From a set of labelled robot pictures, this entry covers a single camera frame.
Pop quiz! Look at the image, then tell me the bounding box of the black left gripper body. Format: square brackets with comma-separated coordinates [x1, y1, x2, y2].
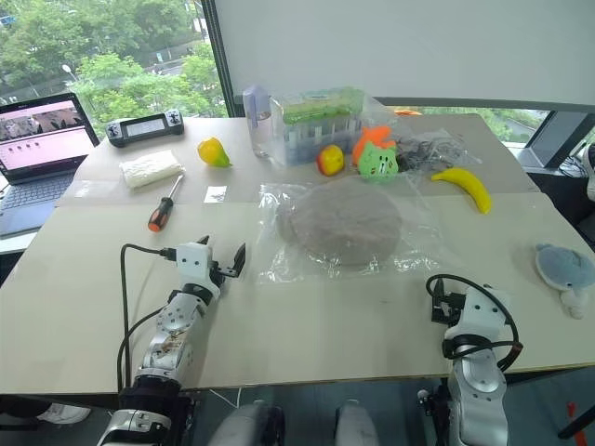
[208, 258, 236, 287]

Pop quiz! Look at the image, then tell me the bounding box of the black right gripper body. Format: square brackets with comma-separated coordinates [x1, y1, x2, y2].
[430, 287, 467, 325]

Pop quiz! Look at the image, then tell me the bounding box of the clear plastic bag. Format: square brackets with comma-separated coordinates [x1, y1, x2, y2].
[254, 179, 443, 285]

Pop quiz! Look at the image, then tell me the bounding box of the yellow green toy mango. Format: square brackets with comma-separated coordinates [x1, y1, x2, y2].
[196, 136, 232, 169]

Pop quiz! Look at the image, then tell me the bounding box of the white folded towel pack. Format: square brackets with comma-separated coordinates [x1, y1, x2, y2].
[118, 149, 187, 190]

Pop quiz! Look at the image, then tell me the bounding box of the grey blue plush whale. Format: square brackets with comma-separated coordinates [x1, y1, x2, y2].
[534, 243, 595, 321]

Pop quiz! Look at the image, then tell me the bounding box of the yellow toy banana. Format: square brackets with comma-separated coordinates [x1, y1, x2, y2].
[430, 166, 494, 216]

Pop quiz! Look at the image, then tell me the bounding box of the black handheld controller with screen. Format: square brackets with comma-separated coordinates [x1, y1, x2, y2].
[105, 109, 185, 150]

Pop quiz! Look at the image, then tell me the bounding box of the clear bottle with purple cap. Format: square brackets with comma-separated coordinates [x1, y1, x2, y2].
[242, 84, 273, 160]

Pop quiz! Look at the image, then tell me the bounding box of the red yellow toy apple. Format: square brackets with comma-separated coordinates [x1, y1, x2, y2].
[315, 143, 347, 177]

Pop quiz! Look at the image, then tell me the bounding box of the clear box with green lid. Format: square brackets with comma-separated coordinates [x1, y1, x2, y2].
[270, 85, 366, 168]

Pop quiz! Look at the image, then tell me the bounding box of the green cat face toy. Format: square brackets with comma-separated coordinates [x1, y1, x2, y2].
[357, 140, 400, 180]

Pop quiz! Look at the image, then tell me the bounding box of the orange toy figure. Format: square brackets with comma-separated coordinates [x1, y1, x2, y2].
[350, 125, 397, 166]

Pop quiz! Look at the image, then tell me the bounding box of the open laptop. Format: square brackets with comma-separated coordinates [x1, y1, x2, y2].
[0, 91, 101, 239]

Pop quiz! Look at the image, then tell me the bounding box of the black white striped sneaker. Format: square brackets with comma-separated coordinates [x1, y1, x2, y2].
[580, 140, 595, 202]

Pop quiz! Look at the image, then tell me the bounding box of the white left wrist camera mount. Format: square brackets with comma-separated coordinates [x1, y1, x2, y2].
[174, 242, 222, 299]

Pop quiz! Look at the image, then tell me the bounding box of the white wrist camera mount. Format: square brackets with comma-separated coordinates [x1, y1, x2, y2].
[444, 284, 509, 346]
[174, 242, 222, 299]

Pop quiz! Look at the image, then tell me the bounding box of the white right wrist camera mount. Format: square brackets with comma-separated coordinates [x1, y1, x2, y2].
[444, 284, 509, 346]

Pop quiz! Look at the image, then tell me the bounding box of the orange black handled screwdriver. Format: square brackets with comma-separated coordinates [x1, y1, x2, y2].
[147, 173, 184, 233]

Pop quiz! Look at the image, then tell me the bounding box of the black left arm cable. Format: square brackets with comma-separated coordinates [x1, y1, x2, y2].
[115, 243, 179, 394]

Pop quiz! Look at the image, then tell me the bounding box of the clear bag of black cables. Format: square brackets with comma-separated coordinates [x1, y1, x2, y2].
[393, 128, 483, 174]

